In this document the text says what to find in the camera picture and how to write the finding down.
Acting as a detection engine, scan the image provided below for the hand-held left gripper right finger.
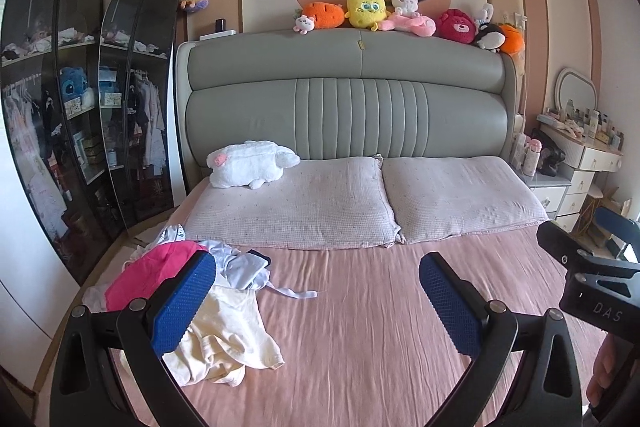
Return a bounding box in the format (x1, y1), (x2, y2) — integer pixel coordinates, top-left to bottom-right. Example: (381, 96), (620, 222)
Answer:
(419, 252), (583, 427)

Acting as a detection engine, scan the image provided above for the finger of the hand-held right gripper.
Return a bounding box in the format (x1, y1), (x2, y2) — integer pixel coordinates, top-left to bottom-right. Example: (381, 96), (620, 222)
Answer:
(537, 219), (608, 264)

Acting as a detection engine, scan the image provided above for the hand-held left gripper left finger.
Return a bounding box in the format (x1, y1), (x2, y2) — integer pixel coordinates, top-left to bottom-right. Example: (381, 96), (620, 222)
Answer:
(50, 249), (218, 427)

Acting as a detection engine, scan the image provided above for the person's right hand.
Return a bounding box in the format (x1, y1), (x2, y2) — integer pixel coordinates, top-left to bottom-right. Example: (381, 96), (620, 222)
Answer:
(586, 336), (623, 408)

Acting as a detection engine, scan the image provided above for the white nightstand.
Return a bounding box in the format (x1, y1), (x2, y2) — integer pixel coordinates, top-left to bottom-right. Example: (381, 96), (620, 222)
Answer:
(520, 167), (573, 218)

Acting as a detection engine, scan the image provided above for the white garment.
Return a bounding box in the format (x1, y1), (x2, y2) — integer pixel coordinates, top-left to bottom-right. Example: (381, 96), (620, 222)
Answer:
(142, 224), (320, 303)

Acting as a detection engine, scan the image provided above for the dark blue chair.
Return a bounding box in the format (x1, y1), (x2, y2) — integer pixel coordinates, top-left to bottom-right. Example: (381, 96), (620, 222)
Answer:
(592, 206), (640, 263)

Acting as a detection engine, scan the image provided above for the black bag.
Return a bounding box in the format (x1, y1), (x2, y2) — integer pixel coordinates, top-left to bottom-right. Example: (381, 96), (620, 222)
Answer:
(537, 147), (566, 178)

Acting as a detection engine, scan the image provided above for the pink bottle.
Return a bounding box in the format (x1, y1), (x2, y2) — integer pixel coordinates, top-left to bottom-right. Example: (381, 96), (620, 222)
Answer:
(527, 138), (543, 175)

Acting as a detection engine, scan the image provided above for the white dressing table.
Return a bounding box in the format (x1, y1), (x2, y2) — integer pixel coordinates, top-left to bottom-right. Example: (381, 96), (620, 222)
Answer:
(537, 109), (626, 233)

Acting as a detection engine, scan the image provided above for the white bottle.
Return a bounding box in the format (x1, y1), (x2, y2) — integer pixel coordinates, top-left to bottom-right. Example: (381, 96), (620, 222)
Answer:
(514, 133), (530, 172)

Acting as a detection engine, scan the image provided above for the pale pink pillow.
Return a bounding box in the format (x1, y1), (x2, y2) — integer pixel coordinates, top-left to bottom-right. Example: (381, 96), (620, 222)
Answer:
(381, 155), (550, 245)
(185, 156), (401, 252)

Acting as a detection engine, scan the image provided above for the row of cosmetic bottles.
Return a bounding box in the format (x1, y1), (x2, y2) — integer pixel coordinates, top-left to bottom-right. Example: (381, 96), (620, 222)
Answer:
(542, 104), (626, 145)

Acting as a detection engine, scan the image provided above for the white vanity mirror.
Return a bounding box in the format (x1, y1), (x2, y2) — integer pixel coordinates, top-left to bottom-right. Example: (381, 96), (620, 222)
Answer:
(556, 67), (599, 110)

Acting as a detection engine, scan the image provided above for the white plush rabbit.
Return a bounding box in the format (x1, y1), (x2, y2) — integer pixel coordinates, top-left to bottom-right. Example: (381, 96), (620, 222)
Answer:
(206, 141), (301, 190)

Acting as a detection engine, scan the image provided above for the grey upholstered headboard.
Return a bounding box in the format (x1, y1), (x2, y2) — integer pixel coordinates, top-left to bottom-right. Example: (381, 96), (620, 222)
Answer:
(175, 29), (521, 198)

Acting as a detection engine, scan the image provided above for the black and white plush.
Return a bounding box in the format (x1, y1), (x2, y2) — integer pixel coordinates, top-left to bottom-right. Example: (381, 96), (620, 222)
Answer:
(472, 23), (506, 54)

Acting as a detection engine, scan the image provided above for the dark glass wardrobe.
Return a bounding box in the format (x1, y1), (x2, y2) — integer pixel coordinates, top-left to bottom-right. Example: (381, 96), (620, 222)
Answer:
(0, 0), (131, 285)

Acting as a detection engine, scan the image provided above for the red bear plush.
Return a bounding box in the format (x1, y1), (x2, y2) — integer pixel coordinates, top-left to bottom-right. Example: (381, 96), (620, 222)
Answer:
(434, 9), (477, 45)

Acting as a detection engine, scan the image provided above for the blue plush toy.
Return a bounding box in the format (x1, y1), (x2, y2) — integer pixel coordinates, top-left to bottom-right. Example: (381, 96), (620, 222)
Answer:
(59, 66), (96, 110)

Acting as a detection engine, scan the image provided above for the pink plush toy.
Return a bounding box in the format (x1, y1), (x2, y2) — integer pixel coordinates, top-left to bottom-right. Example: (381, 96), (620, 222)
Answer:
(377, 13), (437, 38)

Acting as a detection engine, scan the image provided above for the yellow sponge plush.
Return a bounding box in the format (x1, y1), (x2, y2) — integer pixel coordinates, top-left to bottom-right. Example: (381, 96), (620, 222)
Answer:
(346, 0), (386, 31)

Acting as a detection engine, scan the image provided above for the orange carrot plush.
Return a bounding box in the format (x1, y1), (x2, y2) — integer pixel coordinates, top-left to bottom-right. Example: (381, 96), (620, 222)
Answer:
(300, 2), (347, 30)

